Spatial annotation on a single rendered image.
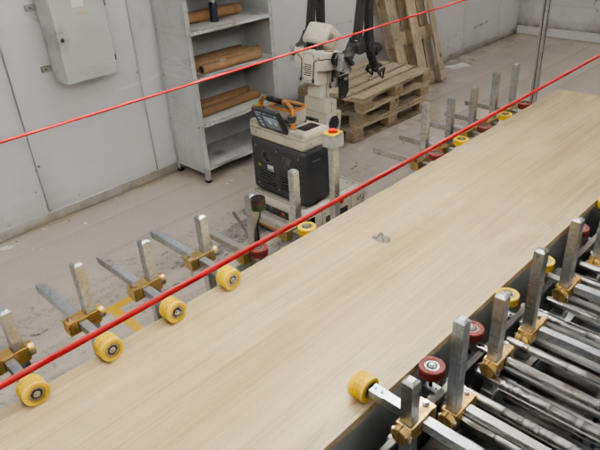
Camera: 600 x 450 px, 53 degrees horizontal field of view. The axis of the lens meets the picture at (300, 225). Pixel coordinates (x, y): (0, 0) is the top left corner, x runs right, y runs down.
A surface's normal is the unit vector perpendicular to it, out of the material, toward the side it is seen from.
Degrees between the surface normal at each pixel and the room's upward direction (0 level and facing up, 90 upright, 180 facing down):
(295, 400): 0
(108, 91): 90
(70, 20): 90
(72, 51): 90
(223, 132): 90
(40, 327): 0
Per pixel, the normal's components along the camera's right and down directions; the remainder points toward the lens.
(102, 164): 0.72, 0.31
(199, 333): -0.06, -0.87
